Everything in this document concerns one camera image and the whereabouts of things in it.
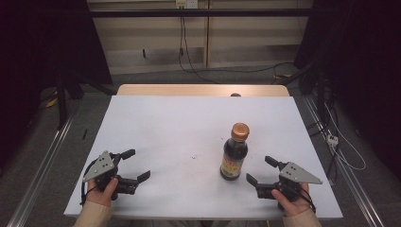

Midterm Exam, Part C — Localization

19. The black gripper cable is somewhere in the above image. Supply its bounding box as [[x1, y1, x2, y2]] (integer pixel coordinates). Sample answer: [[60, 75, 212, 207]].
[[291, 185, 317, 214], [79, 158, 99, 206]]

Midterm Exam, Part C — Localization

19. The black horizontal bar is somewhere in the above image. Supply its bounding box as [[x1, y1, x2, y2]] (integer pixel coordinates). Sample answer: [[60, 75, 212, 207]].
[[89, 8, 317, 19]]

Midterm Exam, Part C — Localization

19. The black metal stand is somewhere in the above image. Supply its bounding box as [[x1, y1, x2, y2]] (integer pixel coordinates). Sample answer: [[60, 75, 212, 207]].
[[55, 71, 69, 131]]

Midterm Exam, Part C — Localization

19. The person's left hand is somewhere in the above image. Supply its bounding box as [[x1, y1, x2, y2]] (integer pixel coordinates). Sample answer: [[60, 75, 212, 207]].
[[85, 177, 119, 208]]

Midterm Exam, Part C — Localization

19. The white wall socket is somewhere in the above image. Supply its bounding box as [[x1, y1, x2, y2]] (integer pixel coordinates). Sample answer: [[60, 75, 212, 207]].
[[175, 0, 200, 9]]

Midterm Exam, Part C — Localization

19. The white board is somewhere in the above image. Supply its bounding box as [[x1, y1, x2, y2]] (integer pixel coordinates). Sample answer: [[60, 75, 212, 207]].
[[63, 95, 344, 221]]

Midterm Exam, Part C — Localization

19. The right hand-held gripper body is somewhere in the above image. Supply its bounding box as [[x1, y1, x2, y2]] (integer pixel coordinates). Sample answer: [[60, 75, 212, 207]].
[[255, 161, 323, 211]]

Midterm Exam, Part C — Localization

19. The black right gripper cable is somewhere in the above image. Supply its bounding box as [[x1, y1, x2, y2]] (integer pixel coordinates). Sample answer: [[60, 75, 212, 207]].
[[291, 185, 317, 214]]

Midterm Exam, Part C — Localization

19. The wooden wall post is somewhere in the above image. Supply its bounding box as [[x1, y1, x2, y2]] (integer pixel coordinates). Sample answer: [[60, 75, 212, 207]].
[[202, 0, 212, 69]]

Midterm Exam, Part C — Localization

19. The wooden table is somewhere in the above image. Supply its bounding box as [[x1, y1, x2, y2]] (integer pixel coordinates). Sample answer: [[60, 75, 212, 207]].
[[116, 83, 290, 97]]

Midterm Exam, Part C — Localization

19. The long black floor cable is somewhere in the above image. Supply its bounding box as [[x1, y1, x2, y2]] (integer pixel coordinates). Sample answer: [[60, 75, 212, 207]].
[[177, 15, 297, 85]]

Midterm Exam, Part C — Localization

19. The bundle of black cables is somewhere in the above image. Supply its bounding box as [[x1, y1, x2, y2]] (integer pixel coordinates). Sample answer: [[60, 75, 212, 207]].
[[306, 70, 340, 178]]

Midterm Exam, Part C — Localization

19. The dark sauce bottle orange cap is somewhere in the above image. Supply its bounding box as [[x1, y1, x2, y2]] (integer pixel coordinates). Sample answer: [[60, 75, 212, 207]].
[[219, 122, 251, 182]]

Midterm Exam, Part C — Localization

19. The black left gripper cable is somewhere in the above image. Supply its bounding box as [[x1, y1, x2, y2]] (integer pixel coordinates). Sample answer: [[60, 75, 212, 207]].
[[79, 158, 99, 206]]

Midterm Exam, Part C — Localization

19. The white cable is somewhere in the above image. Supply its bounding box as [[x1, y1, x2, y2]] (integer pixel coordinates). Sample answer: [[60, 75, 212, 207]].
[[323, 101, 368, 172]]

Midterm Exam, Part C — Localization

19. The white power strip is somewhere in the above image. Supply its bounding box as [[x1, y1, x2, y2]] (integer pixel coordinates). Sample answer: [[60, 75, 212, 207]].
[[326, 133, 340, 148]]

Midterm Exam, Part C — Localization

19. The black curtain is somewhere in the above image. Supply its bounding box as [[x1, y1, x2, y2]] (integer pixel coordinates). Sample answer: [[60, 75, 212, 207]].
[[0, 0, 113, 173], [293, 0, 401, 182]]

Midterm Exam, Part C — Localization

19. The person's right hand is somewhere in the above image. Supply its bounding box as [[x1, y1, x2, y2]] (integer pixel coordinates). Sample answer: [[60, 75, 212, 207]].
[[270, 183, 313, 218]]

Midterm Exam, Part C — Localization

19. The metal floor rail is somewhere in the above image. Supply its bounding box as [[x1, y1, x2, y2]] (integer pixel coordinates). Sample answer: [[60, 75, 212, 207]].
[[303, 95, 386, 227], [6, 115, 76, 227]]

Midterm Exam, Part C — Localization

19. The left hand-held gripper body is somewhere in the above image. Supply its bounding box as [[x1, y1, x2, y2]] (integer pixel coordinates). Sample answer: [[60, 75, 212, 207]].
[[81, 150, 140, 201]]

